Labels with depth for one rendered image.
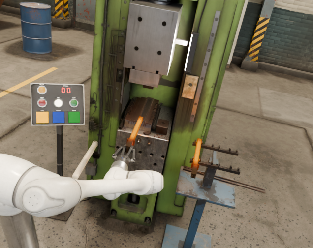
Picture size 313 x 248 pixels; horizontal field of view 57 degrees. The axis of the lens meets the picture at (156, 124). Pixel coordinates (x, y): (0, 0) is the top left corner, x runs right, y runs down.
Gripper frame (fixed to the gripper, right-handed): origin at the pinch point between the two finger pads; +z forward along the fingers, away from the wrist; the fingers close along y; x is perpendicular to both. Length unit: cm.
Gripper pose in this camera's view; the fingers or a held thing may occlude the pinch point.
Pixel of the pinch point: (129, 145)
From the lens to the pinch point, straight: 168.8
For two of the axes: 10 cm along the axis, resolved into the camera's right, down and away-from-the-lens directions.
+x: 1.5, -8.5, -5.0
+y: 9.8, 2.0, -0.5
